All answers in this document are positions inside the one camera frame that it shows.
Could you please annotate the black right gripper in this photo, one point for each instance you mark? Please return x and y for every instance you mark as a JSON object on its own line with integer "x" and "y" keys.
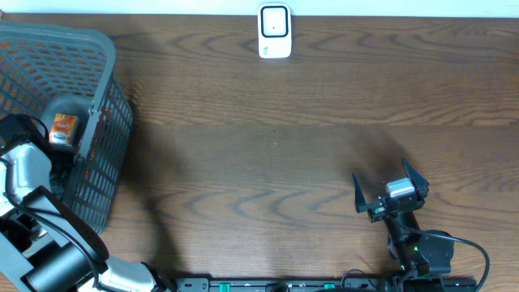
{"x": 422, "y": 182}

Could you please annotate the orange small carton box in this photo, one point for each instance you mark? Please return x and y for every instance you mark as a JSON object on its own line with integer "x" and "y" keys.
{"x": 64, "y": 129}

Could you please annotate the red Top candy bar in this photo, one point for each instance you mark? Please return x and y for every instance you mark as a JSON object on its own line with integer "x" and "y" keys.
{"x": 94, "y": 137}

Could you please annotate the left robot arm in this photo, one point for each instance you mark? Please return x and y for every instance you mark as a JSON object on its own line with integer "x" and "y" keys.
{"x": 44, "y": 245}

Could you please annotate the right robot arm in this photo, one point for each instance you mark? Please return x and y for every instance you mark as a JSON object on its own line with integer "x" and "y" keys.
{"x": 423, "y": 255}

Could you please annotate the white barcode scanner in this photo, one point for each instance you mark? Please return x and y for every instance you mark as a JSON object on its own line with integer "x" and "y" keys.
{"x": 274, "y": 31}

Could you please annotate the grey plastic mesh basket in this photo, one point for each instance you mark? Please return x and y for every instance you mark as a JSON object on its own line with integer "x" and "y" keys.
{"x": 48, "y": 70}

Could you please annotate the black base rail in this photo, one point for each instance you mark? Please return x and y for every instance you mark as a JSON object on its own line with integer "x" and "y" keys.
{"x": 353, "y": 284}

